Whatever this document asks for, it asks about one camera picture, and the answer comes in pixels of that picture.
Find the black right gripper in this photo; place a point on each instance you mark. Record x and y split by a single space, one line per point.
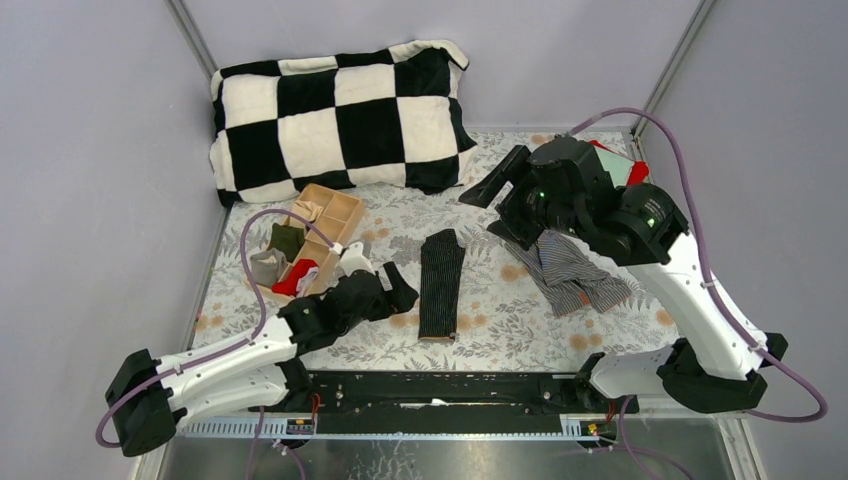
515 166

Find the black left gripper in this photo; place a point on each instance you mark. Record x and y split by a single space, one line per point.
401 296

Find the grey striped underwear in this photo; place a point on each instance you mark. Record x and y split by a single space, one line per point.
566 277

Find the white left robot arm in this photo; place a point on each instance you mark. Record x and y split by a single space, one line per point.
150 399

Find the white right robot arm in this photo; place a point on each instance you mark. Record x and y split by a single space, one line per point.
715 364

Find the red rolled sock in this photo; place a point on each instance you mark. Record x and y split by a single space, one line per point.
301 276

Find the grey rolled sock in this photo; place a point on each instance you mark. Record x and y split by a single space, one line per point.
268 266

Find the mint green folded cloth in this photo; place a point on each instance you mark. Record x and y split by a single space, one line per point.
619 167

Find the wooden divided organizer box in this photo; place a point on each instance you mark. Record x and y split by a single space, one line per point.
325 238

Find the dark green rolled sock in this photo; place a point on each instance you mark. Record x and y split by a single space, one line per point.
288 240

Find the red folded garment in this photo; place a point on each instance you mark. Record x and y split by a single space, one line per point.
640 171

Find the beige rolled sock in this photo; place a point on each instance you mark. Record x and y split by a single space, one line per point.
308 210

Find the floral patterned bed sheet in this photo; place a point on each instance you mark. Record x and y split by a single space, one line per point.
504 323

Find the black white checkered pillow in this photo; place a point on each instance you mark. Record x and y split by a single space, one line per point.
391 116

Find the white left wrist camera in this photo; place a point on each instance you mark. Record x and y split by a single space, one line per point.
353 259

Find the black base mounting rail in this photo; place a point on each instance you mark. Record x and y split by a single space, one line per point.
428 402

